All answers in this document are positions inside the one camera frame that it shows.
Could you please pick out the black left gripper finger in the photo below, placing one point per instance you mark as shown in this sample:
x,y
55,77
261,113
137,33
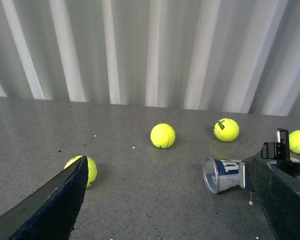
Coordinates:
x,y
50,213

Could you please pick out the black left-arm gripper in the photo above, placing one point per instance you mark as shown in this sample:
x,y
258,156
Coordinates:
x,y
277,186

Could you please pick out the clear plastic tennis ball can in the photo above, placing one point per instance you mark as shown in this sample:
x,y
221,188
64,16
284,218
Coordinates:
x,y
223,174

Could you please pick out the far-left yellow tennis ball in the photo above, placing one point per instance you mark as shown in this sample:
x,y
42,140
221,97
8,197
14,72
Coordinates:
x,y
92,168

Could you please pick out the Wilson-logo yellow tennis ball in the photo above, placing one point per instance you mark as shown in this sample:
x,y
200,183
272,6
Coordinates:
x,y
226,129

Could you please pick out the white pleated curtain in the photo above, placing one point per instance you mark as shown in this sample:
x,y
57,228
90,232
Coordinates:
x,y
238,56

